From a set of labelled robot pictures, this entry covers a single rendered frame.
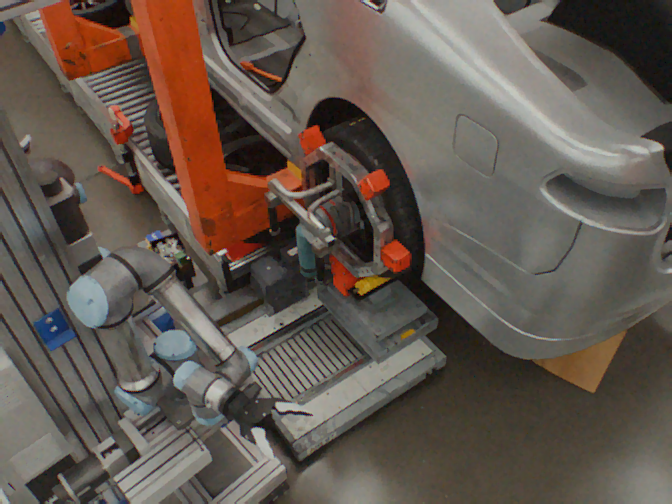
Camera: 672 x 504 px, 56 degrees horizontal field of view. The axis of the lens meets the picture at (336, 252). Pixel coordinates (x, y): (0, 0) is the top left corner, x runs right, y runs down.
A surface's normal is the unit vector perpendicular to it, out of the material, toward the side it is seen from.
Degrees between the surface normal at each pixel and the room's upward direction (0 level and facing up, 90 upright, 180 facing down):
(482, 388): 0
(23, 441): 90
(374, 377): 0
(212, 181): 90
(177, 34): 90
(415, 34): 71
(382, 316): 0
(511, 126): 78
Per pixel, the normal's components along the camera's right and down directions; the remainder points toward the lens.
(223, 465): -0.04, -0.70
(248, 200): 0.57, 0.57
